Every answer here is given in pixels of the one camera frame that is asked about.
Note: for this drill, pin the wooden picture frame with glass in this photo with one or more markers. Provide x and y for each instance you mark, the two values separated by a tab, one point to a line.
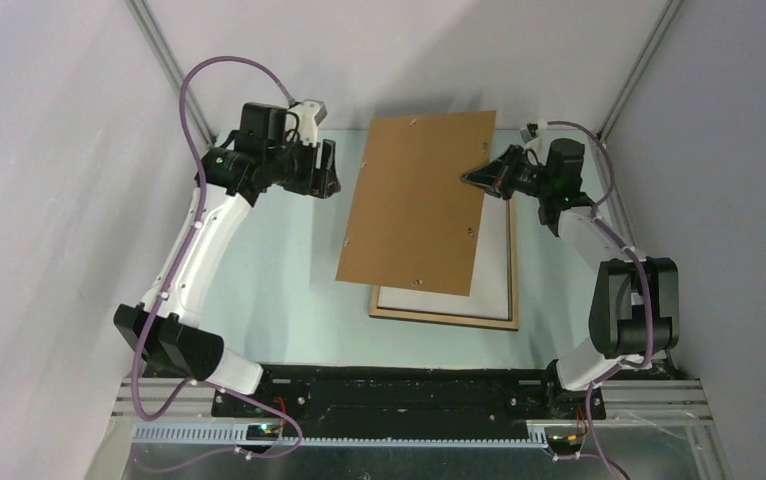
442	321

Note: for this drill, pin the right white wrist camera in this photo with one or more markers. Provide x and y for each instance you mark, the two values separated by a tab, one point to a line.
531	134

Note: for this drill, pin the grey slotted cable duct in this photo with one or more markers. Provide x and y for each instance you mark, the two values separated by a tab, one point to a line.
254	435

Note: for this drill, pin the right aluminium corner post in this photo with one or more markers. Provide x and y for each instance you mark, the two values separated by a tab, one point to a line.
663	24

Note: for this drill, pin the landscape photo print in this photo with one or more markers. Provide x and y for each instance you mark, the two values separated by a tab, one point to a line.
489	265

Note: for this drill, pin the aluminium corner post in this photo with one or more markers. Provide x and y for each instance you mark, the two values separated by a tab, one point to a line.
166	58
663	24

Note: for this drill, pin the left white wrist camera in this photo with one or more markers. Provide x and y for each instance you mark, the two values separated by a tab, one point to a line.
303	120

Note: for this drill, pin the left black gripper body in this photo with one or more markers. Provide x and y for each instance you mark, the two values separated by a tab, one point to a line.
294	168

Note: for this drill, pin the left aluminium corner post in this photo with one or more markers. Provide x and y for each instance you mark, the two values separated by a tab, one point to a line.
166	58

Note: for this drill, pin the brown cardboard backing board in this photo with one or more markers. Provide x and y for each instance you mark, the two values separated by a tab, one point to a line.
413	223

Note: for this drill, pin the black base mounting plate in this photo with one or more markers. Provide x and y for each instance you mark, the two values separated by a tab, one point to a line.
433	423

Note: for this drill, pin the aluminium front rail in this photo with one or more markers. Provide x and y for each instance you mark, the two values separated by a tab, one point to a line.
632	401

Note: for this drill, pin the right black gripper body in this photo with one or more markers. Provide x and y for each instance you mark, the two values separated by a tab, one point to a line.
527	178

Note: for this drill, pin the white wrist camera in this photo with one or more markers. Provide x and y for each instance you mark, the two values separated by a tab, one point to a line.
531	134
303	120

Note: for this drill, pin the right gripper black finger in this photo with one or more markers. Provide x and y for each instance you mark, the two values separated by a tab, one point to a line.
497	173
504	193

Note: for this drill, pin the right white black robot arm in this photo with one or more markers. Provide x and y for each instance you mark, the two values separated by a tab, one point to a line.
634	308

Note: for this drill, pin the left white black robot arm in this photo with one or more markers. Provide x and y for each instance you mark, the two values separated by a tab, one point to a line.
273	146

